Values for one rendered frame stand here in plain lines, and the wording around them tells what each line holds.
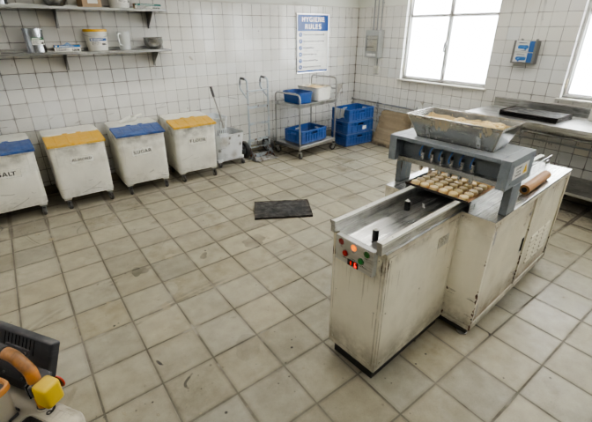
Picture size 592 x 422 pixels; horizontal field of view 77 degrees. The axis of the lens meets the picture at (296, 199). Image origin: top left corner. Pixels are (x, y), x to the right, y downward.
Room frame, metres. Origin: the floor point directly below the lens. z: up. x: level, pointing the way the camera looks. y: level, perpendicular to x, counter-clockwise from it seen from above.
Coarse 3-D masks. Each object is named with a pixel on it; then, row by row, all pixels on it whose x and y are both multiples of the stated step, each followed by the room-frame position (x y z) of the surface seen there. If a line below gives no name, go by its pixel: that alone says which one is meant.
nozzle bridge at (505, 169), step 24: (408, 144) 2.27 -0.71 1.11; (432, 144) 2.06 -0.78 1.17; (456, 144) 2.04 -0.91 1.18; (408, 168) 2.37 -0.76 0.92; (432, 168) 2.08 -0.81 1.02; (456, 168) 2.01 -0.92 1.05; (480, 168) 1.92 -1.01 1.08; (504, 168) 1.76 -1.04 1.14; (528, 168) 1.91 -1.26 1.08; (504, 192) 1.83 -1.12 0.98; (504, 216) 1.81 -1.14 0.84
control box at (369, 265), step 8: (344, 240) 1.58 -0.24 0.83; (352, 240) 1.57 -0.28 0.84; (336, 248) 1.62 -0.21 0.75; (344, 248) 1.58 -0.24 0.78; (360, 248) 1.51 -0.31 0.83; (368, 248) 1.49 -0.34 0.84; (336, 256) 1.62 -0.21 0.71; (344, 256) 1.58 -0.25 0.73; (352, 256) 1.54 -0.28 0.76; (360, 256) 1.50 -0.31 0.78; (376, 256) 1.46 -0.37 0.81; (352, 264) 1.53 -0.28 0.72; (368, 264) 1.47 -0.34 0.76; (376, 264) 1.46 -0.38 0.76; (368, 272) 1.46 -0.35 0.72
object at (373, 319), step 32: (352, 224) 1.73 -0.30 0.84; (384, 224) 1.73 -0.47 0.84; (448, 224) 1.79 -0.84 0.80; (384, 256) 1.44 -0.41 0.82; (416, 256) 1.60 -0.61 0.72; (448, 256) 1.85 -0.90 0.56; (352, 288) 1.57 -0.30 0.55; (384, 288) 1.44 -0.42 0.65; (416, 288) 1.63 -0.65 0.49; (352, 320) 1.55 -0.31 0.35; (384, 320) 1.46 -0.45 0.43; (416, 320) 1.67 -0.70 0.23; (352, 352) 1.54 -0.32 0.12; (384, 352) 1.48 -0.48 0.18
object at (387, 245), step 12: (540, 156) 2.69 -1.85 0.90; (456, 204) 1.85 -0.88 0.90; (468, 204) 1.95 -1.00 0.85; (432, 216) 1.70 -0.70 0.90; (444, 216) 1.77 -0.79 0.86; (408, 228) 1.57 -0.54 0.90; (420, 228) 1.62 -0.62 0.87; (384, 240) 1.46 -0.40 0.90; (396, 240) 1.49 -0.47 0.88; (408, 240) 1.55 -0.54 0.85; (384, 252) 1.43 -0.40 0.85
